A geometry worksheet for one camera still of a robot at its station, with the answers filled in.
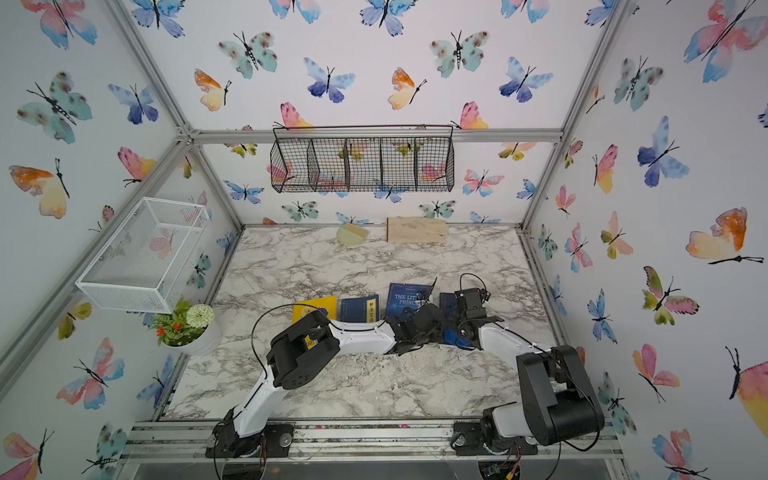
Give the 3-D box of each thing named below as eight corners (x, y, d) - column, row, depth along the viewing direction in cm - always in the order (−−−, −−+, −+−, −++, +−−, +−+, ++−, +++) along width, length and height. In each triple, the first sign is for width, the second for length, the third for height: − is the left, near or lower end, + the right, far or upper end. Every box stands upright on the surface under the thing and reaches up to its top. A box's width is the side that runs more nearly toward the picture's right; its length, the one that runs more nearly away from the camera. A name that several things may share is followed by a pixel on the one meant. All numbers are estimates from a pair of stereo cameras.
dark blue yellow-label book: (339, 322, 96) (338, 318, 94) (342, 299, 102) (341, 295, 100) (378, 322, 96) (377, 318, 94) (379, 299, 102) (378, 295, 100)
